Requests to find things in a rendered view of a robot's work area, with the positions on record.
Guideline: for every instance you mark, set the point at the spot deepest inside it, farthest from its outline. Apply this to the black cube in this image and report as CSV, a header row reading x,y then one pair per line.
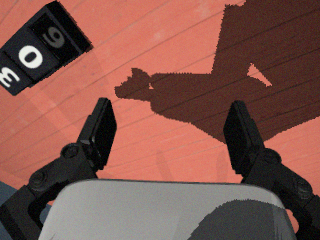
x,y
40,48
12,76

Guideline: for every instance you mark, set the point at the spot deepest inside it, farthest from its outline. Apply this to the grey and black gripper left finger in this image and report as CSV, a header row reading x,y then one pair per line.
x,y
20,214

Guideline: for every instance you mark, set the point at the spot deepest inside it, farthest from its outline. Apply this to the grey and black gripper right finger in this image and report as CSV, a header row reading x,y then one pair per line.
x,y
263,167

